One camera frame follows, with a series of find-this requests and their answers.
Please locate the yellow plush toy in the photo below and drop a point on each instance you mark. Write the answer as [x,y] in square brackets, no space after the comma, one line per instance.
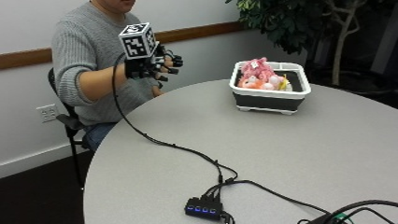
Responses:
[284,83]

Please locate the black hub with blue lights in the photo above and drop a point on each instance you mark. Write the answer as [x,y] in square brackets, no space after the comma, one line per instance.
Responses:
[202,209]

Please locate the green indoor tree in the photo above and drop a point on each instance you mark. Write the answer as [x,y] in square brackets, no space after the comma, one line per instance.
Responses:
[298,21]

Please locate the wooden wall rail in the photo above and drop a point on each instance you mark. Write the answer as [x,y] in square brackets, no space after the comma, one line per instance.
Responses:
[24,57]

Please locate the pink plush toy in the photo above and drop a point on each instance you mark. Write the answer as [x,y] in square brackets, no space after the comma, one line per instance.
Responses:
[257,70]

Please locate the white cube with black markers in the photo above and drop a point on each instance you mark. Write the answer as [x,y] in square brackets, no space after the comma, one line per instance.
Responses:
[136,40]

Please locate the white and black collapsible tub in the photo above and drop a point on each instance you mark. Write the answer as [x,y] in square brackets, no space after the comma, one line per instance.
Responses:
[269,90]

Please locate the white wall outlet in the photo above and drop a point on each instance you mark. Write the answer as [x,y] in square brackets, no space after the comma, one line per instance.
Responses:
[47,112]

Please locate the orange and white plush toy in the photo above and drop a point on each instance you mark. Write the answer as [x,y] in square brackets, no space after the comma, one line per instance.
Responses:
[253,83]

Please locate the white baseboard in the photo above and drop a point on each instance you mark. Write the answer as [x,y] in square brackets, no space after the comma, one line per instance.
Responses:
[37,160]

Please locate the black chair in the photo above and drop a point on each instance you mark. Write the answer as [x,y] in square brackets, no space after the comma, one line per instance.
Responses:
[68,121]

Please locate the person in grey sweater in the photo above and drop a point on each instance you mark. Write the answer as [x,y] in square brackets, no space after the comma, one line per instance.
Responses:
[89,43]

